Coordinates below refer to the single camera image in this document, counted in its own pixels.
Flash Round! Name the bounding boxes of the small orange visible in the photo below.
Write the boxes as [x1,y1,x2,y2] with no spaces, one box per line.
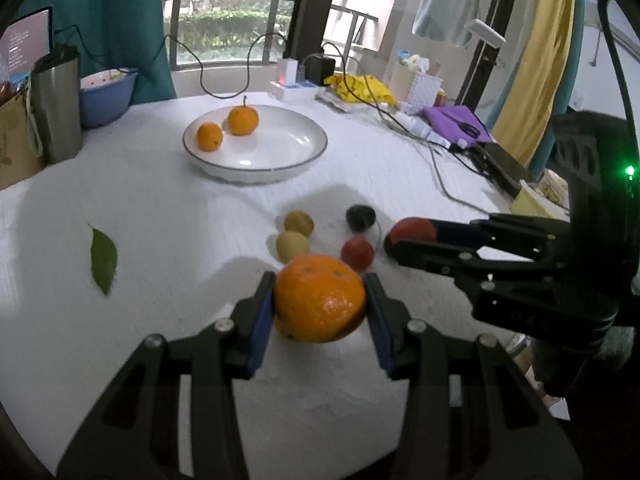
[196,123,224,152]

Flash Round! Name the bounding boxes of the yellow curtain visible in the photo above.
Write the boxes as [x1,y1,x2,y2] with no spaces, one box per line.
[492,0,578,166]

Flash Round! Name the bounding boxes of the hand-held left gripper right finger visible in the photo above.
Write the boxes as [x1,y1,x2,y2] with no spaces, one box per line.
[362,272,583,480]

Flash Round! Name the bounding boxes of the white desk lamp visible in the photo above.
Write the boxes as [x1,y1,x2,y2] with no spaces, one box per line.
[457,18,506,107]

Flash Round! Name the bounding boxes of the yellow tissue pack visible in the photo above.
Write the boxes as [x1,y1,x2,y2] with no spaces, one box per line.
[510,170,571,221]

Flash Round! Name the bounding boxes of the black window frame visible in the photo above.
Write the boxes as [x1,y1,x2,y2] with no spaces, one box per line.
[287,0,343,61]

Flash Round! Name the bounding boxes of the thick black gripper cable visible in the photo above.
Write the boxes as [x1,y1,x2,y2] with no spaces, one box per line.
[596,0,640,126]

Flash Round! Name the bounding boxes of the yellow plastic bag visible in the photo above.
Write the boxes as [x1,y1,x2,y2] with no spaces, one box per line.
[325,74,398,107]

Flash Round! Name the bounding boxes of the green leaf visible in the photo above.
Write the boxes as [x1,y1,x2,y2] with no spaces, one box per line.
[88,224,119,296]

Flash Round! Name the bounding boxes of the cardboard box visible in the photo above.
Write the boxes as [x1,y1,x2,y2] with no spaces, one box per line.
[0,85,47,191]

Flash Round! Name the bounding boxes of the black scissors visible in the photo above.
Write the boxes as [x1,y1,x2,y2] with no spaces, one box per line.
[447,115,481,138]

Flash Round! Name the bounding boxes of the black flat device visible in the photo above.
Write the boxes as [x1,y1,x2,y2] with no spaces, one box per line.
[470,142,533,198]

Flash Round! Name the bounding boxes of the blue bowl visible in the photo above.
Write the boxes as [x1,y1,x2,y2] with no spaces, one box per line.
[79,69,139,129]

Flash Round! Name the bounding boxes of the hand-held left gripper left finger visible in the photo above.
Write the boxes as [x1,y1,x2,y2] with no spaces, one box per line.
[56,271,278,480]

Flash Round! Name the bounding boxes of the dark plum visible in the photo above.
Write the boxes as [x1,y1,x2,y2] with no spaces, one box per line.
[345,204,377,233]

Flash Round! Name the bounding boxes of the tablet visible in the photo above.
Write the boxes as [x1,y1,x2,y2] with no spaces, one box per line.
[0,6,54,86]

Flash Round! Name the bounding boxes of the light blue towel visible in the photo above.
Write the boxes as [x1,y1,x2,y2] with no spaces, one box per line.
[412,0,483,46]

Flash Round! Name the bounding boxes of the purple cloth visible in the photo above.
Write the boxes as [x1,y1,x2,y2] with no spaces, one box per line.
[419,105,493,145]

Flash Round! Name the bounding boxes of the white plate with dark rim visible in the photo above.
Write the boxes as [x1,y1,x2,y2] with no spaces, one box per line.
[182,105,329,184]

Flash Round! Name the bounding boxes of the white plastic packet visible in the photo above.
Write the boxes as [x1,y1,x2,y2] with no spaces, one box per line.
[395,110,446,143]

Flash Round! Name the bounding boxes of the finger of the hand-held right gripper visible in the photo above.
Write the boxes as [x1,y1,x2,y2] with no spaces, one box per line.
[431,212,573,262]
[383,239,552,303]

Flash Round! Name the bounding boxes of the red plum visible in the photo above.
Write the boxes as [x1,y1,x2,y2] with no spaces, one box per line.
[389,217,437,251]
[341,236,376,271]

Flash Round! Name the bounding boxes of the white woven basket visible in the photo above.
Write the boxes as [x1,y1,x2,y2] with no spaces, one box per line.
[389,62,444,116]

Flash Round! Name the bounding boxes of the kiwi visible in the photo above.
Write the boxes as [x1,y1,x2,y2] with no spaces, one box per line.
[276,230,311,264]
[284,210,315,237]

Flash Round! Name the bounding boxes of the orange with stem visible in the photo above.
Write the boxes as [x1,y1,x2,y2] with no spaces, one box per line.
[227,95,260,137]

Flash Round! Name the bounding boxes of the grey cable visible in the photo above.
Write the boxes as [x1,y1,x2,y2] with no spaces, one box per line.
[427,142,516,216]

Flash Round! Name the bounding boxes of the teal curtain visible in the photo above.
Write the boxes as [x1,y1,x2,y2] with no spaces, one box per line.
[527,0,587,176]
[22,0,177,106]

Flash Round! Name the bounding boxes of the black power adapter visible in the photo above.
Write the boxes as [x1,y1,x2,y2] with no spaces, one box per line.
[305,55,336,86]

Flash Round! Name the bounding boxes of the white power strip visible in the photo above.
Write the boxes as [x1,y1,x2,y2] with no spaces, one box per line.
[269,79,320,103]

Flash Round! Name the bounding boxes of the large orange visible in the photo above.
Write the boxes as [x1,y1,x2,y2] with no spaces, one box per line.
[273,254,367,344]

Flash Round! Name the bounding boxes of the stainless steel tumbler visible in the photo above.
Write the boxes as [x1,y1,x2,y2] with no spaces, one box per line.
[27,45,83,165]

